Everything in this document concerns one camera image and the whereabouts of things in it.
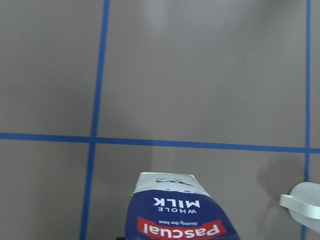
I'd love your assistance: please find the blue Pascual milk carton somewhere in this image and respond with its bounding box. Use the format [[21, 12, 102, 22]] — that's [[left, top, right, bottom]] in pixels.
[[125, 172, 240, 240]]

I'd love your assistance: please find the white HOME mug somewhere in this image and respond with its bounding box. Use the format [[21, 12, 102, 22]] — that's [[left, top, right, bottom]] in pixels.
[[279, 182, 320, 234]]

